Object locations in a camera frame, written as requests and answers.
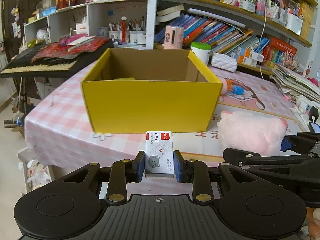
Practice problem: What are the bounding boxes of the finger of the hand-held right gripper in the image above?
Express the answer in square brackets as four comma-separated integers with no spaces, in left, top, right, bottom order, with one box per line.
[222,148,320,174]
[280,131,320,153]

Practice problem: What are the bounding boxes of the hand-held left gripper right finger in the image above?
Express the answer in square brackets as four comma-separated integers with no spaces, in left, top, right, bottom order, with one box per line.
[174,150,270,205]

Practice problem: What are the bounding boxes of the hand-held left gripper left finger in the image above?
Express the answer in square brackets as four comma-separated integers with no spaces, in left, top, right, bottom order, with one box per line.
[50,151,146,205]

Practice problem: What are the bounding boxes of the white staple box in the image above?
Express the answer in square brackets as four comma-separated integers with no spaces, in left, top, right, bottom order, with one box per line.
[144,131,175,179]

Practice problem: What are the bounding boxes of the large pink plush pig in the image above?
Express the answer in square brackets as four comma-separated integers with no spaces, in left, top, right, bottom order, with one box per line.
[216,110,288,155]

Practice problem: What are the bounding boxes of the yellow cardboard box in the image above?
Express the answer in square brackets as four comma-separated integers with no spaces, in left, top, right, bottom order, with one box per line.
[80,48,223,133]

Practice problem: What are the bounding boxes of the person's right hand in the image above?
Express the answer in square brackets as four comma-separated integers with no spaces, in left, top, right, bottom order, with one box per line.
[307,206,320,240]

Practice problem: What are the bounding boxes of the white power strip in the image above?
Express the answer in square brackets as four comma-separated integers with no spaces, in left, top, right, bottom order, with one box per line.
[296,95,320,115]

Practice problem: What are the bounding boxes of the stack of papers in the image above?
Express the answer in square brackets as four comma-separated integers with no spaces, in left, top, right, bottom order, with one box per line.
[271,65,320,103]

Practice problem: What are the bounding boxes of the red bunny toy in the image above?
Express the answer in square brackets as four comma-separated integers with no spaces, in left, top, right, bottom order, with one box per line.
[304,65,319,87]

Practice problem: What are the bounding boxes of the small pink plush duck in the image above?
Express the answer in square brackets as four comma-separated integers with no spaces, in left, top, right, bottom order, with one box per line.
[220,78,229,96]

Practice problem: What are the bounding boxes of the small flower ornament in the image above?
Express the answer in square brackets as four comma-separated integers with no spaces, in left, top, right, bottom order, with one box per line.
[280,50,300,72]

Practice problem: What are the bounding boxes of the red boxed book set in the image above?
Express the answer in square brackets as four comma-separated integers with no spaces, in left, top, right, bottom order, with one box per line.
[262,36,298,68]

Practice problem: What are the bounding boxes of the orange and white carton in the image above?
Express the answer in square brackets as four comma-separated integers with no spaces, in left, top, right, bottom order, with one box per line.
[236,46,264,62]
[231,52,258,67]

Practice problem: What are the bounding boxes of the white plastic bags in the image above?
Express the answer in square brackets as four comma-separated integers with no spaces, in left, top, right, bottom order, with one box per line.
[25,159,54,193]

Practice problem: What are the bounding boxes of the white quilted pouch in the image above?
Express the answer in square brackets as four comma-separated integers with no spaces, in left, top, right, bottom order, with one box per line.
[211,53,238,72]

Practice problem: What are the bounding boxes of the white jar with green lid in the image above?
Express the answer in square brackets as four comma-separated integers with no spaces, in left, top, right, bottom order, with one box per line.
[190,42,212,65]

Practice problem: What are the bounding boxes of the white storage bin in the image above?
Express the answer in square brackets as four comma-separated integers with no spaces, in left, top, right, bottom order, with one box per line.
[286,12,304,36]

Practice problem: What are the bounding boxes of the stack of yellow books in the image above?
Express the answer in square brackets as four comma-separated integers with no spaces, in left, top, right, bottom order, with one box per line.
[300,1,314,40]

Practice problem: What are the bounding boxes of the pink cylindrical container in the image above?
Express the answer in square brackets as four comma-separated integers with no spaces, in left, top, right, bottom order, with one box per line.
[164,25,185,50]

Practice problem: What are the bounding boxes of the row of leaning picture books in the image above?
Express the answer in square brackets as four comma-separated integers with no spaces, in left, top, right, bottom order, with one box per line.
[155,14,269,58]

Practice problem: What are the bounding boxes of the pen organiser with pens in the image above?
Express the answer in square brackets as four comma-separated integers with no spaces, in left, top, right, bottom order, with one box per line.
[265,0,288,27]

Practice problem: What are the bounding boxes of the black piano stand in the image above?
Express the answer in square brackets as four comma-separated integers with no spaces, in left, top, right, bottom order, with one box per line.
[12,77,28,120]

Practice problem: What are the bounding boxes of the pile of red packets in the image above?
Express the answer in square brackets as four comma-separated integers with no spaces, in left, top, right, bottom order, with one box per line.
[31,36,110,62]

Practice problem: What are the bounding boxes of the black keyboard piano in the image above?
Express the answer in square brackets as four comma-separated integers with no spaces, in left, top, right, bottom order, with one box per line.
[0,39,115,78]

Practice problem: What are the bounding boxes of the pastel spray bottle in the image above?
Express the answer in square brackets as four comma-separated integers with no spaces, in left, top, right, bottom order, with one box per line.
[256,0,267,15]

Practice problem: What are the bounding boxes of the white rolled paper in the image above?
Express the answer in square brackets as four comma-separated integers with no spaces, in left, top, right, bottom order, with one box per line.
[187,8,247,29]

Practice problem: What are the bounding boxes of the white and red small box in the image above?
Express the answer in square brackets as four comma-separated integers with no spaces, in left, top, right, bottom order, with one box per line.
[76,23,89,36]

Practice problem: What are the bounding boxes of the wooden bookshelf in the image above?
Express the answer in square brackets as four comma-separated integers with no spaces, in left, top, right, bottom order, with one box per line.
[146,0,318,77]

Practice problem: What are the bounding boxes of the white side shelf unit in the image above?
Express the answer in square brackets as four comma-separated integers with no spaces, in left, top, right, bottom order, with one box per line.
[24,0,150,48]

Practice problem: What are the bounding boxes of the white hanging cable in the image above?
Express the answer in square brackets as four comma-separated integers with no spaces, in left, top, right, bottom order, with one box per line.
[259,0,267,80]

